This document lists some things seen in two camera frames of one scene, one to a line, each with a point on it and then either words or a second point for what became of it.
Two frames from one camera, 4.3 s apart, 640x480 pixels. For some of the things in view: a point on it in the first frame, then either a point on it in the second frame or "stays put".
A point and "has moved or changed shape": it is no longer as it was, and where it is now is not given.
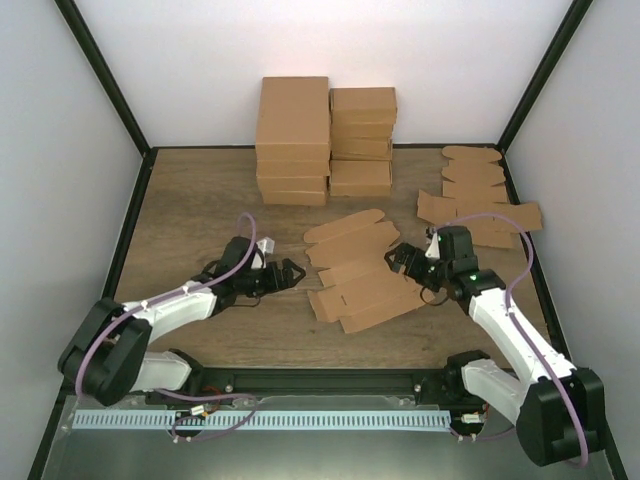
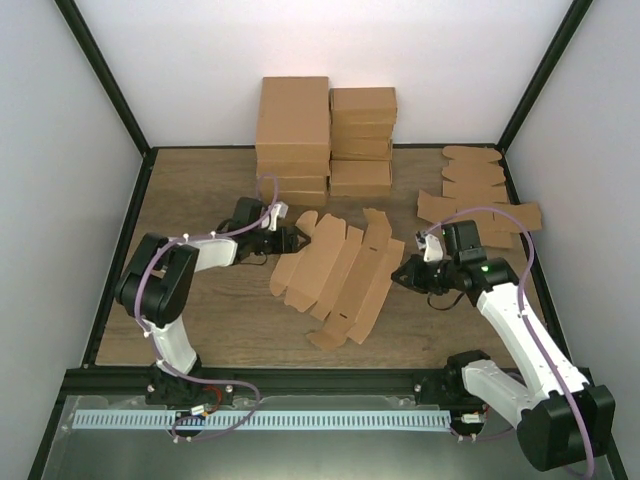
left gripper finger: (287, 263) → (303, 240)
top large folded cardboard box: (293, 119) stays put
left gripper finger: (303, 274) → (302, 242)
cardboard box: (364, 287) has moved or changed shape
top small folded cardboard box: (363, 105) stays put
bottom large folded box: (294, 197) stays put
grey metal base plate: (162, 454) stays put
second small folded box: (361, 130) stays put
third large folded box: (292, 184) stays put
